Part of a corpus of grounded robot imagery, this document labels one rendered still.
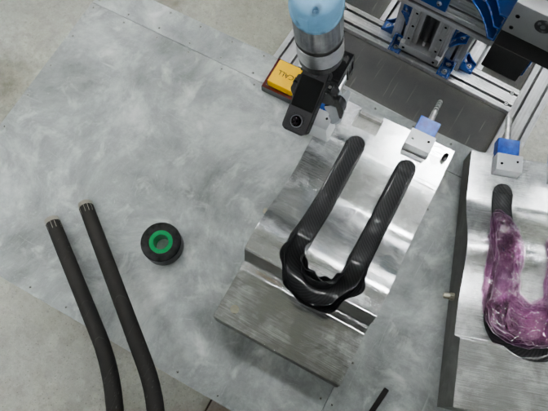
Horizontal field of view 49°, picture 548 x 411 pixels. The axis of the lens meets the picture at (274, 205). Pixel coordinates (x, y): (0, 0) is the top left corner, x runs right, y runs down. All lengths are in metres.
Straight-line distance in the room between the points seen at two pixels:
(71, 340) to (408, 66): 1.43
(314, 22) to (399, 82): 1.24
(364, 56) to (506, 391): 1.30
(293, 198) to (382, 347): 0.33
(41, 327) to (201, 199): 1.03
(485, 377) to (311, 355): 0.30
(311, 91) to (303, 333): 0.43
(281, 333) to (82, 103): 0.67
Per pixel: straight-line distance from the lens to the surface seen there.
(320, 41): 0.89
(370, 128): 1.24
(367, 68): 2.08
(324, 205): 1.14
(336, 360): 1.11
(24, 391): 2.13
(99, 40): 1.46
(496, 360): 1.12
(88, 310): 1.17
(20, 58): 2.53
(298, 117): 0.99
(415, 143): 1.18
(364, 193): 1.16
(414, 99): 2.04
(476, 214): 1.21
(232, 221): 1.22
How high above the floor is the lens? 1.97
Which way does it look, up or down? 72 degrees down
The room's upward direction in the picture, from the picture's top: 2 degrees counter-clockwise
